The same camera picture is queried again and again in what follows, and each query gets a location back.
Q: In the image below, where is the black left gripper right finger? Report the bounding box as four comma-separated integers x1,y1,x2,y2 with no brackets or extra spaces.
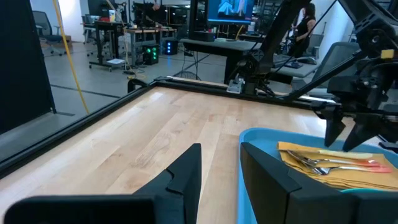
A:
239,141,398,224

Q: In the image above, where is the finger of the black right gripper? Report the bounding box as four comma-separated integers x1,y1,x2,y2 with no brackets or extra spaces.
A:
324,110,347,148
341,115,390,153

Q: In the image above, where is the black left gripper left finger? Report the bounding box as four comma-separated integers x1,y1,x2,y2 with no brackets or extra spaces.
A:
3,142,203,224

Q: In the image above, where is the knife with cream handle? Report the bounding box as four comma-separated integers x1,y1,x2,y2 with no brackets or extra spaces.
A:
316,149,374,161

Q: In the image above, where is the fork with orange handle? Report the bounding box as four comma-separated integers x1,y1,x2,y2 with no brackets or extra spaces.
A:
286,149,382,168

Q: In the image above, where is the spoon with orange handle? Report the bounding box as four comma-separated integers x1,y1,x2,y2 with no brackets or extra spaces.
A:
306,164,394,177

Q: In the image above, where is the yellow cloth napkin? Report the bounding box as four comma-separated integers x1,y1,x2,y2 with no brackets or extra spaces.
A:
276,141,398,192

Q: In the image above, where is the teal bowl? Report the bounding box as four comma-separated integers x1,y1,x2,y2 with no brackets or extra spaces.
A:
340,187,398,194

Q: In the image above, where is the light blue plastic tray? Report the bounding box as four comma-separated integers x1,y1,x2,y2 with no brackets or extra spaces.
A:
237,127,398,224

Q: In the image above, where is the grey mesh office chair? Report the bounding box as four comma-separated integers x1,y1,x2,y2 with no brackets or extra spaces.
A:
306,41,363,100

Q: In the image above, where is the black keyboard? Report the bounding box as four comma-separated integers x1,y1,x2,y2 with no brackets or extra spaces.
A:
273,54,305,70

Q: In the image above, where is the person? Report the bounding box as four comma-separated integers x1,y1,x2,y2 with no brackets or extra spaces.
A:
287,2,317,59

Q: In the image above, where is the white connector block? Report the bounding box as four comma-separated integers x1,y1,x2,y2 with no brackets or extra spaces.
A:
226,78,246,95

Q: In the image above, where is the computer tower with green lights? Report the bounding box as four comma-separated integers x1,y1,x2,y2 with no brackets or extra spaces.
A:
142,44,160,66

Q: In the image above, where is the grey office desk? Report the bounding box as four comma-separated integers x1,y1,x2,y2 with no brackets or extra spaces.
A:
179,37,320,85

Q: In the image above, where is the computer tower with blue lights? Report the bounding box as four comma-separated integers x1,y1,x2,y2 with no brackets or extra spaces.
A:
164,39,179,57

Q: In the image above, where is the black box on desk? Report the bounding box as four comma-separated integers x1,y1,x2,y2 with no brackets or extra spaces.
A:
192,30,216,43

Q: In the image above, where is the wooden top desk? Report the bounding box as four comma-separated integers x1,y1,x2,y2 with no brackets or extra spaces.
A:
123,26,178,67

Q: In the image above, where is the black rolling desk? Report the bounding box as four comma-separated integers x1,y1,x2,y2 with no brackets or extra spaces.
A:
81,18,127,72

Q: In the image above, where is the black computer monitor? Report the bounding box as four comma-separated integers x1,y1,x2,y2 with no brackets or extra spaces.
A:
86,0,116,19

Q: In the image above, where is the black folding partition screen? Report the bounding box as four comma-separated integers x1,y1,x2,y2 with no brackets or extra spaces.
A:
0,0,57,135

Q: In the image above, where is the black diagonal frame strut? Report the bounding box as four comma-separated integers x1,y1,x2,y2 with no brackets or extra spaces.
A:
282,49,368,103

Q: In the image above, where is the black corner bracket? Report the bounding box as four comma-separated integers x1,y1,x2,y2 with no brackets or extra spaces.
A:
126,78,150,94

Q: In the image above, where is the round wire fan guard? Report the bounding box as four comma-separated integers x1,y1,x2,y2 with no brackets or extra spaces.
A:
181,70,203,82

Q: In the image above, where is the black table frame rail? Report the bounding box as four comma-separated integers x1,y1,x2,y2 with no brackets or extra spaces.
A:
0,75,343,180

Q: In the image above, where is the wall television screen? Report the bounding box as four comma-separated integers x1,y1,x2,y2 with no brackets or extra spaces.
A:
206,0,256,25

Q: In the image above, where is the yellow hanging cable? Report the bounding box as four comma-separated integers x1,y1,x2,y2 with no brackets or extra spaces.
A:
51,0,91,115

